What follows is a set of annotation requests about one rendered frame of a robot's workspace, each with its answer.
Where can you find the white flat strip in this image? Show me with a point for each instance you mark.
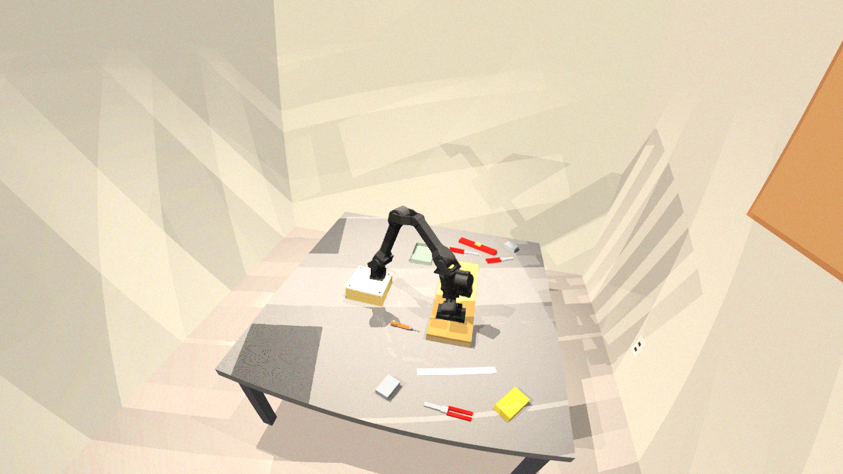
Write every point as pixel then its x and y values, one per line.
pixel 457 371

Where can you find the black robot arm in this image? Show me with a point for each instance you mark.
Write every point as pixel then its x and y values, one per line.
pixel 441 255

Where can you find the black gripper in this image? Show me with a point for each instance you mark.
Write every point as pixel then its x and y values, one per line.
pixel 450 306

